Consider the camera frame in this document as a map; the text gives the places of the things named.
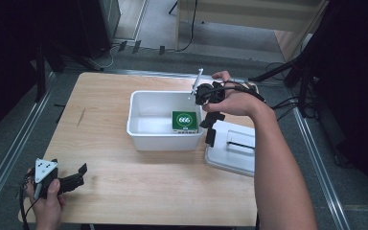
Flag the light wooden furniture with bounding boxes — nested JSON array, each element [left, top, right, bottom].
[[173, 0, 331, 62]]

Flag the black cabinet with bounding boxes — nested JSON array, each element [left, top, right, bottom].
[[76, 0, 123, 59]]

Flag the metal floor rail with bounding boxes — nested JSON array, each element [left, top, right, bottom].
[[291, 106, 352, 230], [0, 71, 58, 223]]

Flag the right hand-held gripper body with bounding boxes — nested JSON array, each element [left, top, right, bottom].
[[190, 67, 227, 106]]

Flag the person's left hand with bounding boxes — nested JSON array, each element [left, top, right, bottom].
[[24, 168, 67, 230]]

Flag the black tripod stand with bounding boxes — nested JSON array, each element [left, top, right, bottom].
[[248, 52, 322, 119]]

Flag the black floor cables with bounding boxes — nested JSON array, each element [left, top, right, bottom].
[[264, 61, 301, 124]]

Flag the hanging black cable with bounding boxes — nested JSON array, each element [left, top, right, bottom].
[[174, 0, 199, 53]]

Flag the green cardboard box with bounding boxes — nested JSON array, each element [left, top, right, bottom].
[[172, 110, 200, 135]]

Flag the person's right hand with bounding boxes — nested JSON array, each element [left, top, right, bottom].
[[202, 70, 274, 121]]

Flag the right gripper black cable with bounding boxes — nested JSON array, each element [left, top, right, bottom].
[[200, 80, 267, 104]]

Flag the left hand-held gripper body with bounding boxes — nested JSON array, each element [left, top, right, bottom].
[[33, 158, 65, 201]]

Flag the white floor cable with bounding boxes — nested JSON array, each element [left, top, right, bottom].
[[88, 43, 118, 70]]

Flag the white plastic storage box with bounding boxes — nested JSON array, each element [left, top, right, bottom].
[[126, 90, 207, 152]]

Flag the black metal stand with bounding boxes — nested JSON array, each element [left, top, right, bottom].
[[33, 39, 104, 104]]

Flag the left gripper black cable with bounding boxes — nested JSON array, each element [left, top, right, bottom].
[[18, 176, 41, 230]]

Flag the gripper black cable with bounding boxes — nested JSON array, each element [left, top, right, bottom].
[[200, 80, 267, 104], [18, 176, 41, 230]]

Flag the white lid with black clips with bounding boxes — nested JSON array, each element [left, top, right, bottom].
[[203, 119, 257, 178]]

